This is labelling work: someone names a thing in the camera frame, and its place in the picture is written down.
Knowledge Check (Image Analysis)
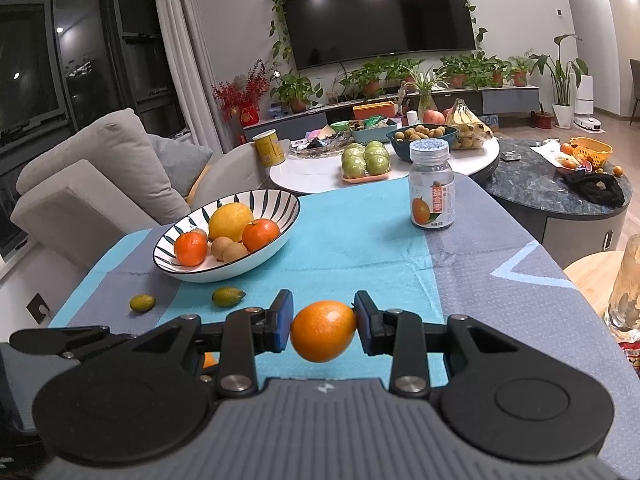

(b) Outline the grey cushion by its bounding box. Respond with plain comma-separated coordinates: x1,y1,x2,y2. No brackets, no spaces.
150,135,213,198

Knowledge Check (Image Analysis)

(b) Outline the red berry plant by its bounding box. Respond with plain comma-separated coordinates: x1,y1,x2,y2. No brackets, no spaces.
212,60,273,128

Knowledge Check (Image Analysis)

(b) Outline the hanging green vine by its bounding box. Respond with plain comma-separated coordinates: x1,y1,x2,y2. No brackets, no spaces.
460,0,488,58
265,0,296,68

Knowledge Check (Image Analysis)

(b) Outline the small plant in brown pot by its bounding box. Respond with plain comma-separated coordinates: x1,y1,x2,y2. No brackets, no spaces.
531,102,555,130

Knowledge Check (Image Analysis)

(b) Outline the large yellow orange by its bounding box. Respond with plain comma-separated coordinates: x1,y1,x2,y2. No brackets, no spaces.
208,202,255,242

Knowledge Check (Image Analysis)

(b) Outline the dark window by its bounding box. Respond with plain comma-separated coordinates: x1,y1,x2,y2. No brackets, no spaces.
0,0,188,261

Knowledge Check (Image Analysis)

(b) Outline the clear bottle with orange label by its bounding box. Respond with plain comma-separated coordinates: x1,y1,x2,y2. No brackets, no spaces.
409,140,457,231

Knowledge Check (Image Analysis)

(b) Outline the white armchair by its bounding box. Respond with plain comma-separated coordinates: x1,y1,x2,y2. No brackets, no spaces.
192,141,273,201

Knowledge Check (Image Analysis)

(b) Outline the dark marble round table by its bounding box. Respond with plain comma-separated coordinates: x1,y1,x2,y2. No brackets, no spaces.
480,138,627,271

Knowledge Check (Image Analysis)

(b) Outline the dark teal bowl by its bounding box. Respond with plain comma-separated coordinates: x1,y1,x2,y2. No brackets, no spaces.
386,125,458,163

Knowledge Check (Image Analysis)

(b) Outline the white round table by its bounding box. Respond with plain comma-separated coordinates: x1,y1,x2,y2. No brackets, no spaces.
269,135,501,196

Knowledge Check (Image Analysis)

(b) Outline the spider plant in glass vase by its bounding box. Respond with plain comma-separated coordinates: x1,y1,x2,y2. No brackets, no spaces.
400,62,451,111

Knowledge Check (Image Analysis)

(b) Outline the oval orange citrus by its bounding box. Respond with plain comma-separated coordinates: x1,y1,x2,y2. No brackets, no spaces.
290,300,358,363

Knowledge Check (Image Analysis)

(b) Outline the green potted plant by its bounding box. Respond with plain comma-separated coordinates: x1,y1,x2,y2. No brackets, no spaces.
270,74,323,113
477,56,511,88
507,52,536,87
440,56,481,89
340,57,426,98

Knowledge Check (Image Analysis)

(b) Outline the beige sofa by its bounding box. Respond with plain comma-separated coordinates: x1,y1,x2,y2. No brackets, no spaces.
10,108,191,271

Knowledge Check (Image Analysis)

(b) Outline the wall socket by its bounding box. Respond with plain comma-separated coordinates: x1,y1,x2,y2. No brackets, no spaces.
26,292,51,324

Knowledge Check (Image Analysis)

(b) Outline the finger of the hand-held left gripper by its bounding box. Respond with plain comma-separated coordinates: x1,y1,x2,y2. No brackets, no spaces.
9,326,136,361

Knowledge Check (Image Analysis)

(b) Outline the grey television cabinet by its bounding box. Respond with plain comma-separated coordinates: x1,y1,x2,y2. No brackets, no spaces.
242,84,541,143

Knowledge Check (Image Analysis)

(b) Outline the yellow can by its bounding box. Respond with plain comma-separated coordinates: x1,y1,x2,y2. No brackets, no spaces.
252,129,286,168

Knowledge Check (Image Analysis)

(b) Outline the white striped ceramic bowl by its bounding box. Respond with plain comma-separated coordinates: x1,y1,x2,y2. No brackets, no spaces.
153,188,302,283

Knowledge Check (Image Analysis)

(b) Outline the wooden round table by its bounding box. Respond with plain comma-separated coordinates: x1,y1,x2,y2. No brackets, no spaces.
562,251,640,341

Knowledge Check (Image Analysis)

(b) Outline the large round tangerine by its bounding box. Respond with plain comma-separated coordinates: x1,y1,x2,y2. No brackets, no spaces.
242,218,281,253

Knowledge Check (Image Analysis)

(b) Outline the tall plant in white pot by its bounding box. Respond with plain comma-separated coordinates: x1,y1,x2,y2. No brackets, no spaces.
530,34,590,129

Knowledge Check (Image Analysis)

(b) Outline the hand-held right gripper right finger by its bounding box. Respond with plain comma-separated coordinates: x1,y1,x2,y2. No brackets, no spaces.
353,289,541,397

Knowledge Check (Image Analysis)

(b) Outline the small round tangerine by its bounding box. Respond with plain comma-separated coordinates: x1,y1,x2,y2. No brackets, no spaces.
173,231,208,267

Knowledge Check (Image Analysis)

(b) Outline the orange plastic basket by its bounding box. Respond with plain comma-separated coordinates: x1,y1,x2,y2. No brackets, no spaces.
569,137,614,168

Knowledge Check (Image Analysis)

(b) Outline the pink tray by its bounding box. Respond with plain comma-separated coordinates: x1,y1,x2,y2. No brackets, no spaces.
340,169,393,182

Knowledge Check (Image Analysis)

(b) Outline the white curtain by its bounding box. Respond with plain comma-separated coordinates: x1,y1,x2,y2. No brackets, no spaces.
150,0,238,153

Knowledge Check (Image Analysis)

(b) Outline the yellow cushion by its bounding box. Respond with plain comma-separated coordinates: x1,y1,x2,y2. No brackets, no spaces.
186,165,211,203

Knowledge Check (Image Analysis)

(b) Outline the glass plate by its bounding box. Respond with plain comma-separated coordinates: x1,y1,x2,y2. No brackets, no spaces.
291,137,353,158

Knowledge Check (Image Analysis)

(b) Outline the light teal snack tray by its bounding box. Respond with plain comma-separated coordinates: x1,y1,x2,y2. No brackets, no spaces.
350,117,399,143

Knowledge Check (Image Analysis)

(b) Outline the red snack packet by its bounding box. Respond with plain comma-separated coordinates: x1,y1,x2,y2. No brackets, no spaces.
617,340,640,376

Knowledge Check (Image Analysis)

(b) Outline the pile of longans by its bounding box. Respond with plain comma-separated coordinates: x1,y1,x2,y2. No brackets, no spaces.
394,125,446,142

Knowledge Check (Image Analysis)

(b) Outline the wall-mounted television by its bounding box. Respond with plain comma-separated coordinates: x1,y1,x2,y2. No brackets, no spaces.
282,0,477,71

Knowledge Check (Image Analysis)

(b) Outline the white paper sheet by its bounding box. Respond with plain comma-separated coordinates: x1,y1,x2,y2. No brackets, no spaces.
530,140,563,166

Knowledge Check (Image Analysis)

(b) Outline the orange box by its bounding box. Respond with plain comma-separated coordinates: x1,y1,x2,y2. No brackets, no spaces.
353,101,396,121

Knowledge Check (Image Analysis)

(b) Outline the black cloth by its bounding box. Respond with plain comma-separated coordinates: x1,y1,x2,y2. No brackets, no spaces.
572,172,626,207

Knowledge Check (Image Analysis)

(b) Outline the glass jar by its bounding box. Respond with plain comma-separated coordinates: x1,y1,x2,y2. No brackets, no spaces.
604,234,640,333

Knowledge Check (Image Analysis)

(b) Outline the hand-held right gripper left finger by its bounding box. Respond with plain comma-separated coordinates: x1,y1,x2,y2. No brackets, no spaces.
131,289,294,395

